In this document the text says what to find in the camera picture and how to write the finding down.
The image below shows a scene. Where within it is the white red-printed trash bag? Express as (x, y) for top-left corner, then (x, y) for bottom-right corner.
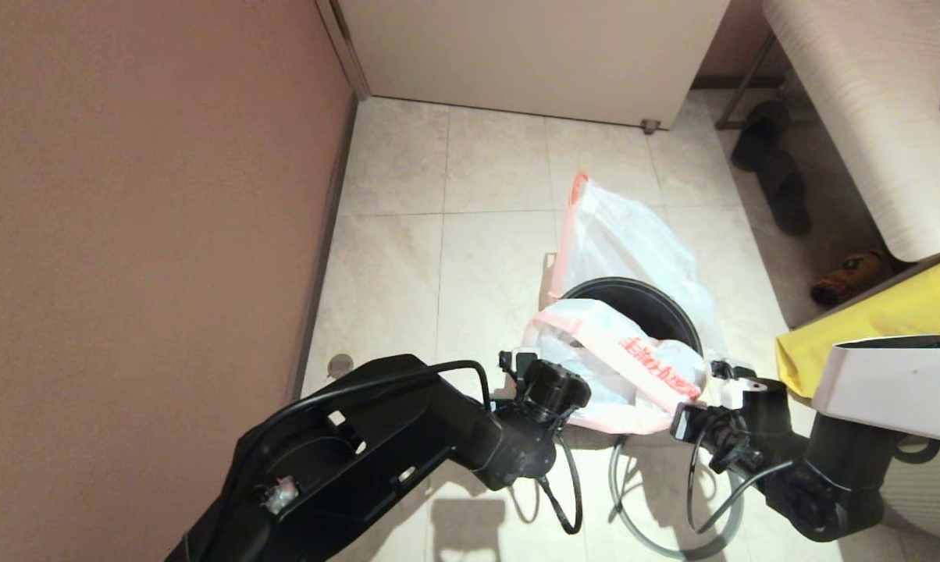
(521, 299), (710, 436)
(547, 172), (726, 361)

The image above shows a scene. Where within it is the grey bin retaining ring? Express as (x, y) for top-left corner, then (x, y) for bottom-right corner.
(608, 433), (744, 560)

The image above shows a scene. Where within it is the black round trash bin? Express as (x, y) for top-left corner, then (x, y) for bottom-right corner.
(560, 277), (705, 361)

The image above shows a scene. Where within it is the yellow nonwoven bag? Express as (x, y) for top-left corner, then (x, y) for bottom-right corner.
(774, 258), (940, 400)

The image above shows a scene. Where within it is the grey ribbed cushion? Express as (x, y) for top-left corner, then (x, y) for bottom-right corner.
(876, 441), (940, 546)

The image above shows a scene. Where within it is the black slipper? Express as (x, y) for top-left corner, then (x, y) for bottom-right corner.
(755, 152), (812, 239)
(730, 101), (789, 174)

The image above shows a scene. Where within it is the light woodgrain table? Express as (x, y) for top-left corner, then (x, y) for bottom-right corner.
(714, 0), (940, 265)

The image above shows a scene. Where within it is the white door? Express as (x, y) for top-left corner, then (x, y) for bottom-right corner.
(337, 0), (732, 130)

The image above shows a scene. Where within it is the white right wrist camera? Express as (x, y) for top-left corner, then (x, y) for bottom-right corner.
(708, 359), (761, 411)

